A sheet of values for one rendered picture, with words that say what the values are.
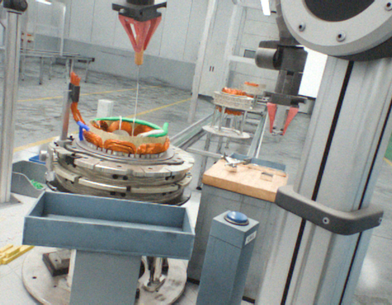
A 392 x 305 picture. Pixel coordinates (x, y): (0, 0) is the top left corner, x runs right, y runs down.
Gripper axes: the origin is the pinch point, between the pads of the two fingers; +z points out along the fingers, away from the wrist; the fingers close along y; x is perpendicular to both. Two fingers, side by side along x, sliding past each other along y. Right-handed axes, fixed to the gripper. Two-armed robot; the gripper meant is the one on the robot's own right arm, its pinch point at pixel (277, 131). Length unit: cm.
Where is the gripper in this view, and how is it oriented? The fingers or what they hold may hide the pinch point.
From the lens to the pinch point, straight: 100.4
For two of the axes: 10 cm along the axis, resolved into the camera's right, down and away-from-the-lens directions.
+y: -9.5, -2.2, 2.4
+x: -2.8, 1.7, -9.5
